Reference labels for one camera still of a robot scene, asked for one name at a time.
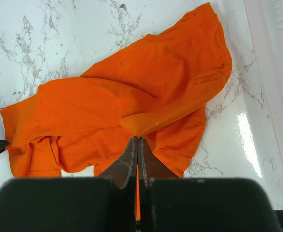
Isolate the white plastic basket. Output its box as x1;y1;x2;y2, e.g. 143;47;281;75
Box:
244;0;283;160

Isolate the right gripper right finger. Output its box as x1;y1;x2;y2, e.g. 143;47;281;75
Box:
138;138;178;188

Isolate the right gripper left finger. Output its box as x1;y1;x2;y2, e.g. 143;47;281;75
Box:
97;136;138;189

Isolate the orange t shirt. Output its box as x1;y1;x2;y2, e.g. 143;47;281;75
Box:
0;1;233;220

